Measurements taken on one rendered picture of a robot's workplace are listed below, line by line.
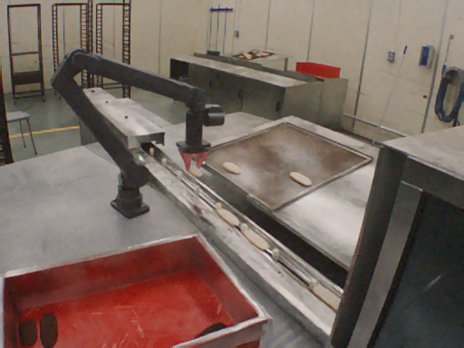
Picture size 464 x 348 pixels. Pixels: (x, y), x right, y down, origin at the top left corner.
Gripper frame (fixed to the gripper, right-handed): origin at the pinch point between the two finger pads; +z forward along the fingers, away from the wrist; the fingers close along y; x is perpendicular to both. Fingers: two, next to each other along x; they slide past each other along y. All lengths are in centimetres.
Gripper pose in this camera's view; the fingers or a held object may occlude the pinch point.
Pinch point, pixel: (192, 168)
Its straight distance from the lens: 121.5
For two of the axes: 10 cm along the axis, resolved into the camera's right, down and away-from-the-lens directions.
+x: -5.8, -3.7, 7.3
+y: 8.1, -1.7, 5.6
